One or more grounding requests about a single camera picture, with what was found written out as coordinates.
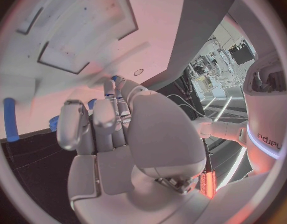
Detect workshop equipment rack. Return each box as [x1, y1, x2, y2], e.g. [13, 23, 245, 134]
[189, 35, 242, 99]

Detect blue gear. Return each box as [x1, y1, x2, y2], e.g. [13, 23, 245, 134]
[49, 115, 61, 132]

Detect black screen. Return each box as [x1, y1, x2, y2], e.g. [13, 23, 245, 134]
[228, 44, 255, 65]

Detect blue long cylinder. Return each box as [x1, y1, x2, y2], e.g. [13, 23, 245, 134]
[2, 97, 20, 142]

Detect glowing light bar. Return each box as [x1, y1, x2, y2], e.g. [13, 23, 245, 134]
[199, 170, 217, 199]

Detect blue short cylinder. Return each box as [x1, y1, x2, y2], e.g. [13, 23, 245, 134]
[87, 98, 98, 111]

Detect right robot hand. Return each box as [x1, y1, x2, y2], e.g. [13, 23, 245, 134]
[55, 75, 212, 224]

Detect white cable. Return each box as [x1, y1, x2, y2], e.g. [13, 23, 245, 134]
[166, 94, 206, 116]
[177, 104, 248, 119]

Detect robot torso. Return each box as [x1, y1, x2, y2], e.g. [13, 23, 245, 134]
[241, 53, 287, 175]

